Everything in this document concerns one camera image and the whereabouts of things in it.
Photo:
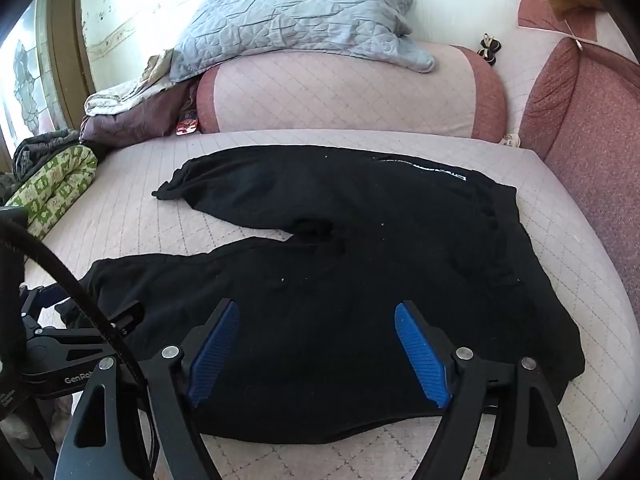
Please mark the black bow hair clip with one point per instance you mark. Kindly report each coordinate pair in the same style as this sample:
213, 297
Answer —
488, 50

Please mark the pink bolster cushion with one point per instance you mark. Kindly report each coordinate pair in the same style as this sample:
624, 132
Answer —
350, 95

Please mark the pink quilted mattress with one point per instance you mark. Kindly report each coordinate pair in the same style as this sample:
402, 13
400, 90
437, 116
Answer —
550, 240

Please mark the red packet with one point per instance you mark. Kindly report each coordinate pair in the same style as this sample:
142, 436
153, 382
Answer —
187, 124

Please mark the cream cloth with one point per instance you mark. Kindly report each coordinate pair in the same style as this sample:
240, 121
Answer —
120, 97

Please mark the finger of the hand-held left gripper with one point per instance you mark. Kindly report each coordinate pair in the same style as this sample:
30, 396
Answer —
127, 315
45, 294

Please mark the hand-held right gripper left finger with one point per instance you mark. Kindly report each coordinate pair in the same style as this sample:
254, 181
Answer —
215, 355

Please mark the wooden window frame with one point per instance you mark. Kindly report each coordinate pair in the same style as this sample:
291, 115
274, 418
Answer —
70, 50

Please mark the dark grey clothing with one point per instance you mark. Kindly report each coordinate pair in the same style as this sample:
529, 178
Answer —
35, 152

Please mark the window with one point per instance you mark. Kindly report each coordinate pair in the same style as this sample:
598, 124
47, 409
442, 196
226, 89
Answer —
25, 75

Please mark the black pants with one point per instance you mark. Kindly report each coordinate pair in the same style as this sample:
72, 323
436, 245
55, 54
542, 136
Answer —
350, 260

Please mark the green patterned cloth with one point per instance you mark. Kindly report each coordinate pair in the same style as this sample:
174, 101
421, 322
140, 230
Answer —
60, 180

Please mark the grey quilted blanket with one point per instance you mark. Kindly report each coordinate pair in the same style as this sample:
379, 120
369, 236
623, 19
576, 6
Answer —
290, 15

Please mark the small white object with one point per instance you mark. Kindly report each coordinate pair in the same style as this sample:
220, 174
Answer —
510, 141

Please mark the maroon cloth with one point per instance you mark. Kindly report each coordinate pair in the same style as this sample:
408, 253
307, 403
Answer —
145, 120

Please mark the pink and red cushion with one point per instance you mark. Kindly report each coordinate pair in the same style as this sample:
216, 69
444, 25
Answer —
545, 17

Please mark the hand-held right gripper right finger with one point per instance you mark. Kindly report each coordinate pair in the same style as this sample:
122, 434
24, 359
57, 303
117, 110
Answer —
420, 355

